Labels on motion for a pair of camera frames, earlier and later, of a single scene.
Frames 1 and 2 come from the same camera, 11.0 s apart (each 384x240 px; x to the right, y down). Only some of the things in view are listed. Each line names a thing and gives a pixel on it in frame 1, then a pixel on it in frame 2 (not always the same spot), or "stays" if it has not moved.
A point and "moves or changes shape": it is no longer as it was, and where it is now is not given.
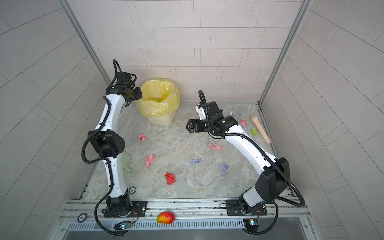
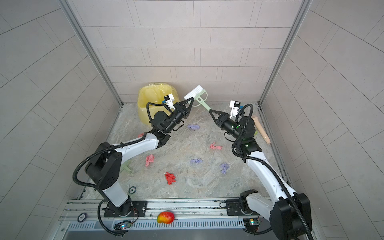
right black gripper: x=198 y=128 → x=223 y=121
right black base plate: x=233 y=208 stays
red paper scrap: x=170 y=178 stays
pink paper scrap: x=212 y=147 stays
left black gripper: x=138 y=95 → x=179 y=107
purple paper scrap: x=224 y=166 stays
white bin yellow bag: x=160 y=99 moves or changes shape
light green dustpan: x=125 y=159 stays
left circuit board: x=123 y=225 stays
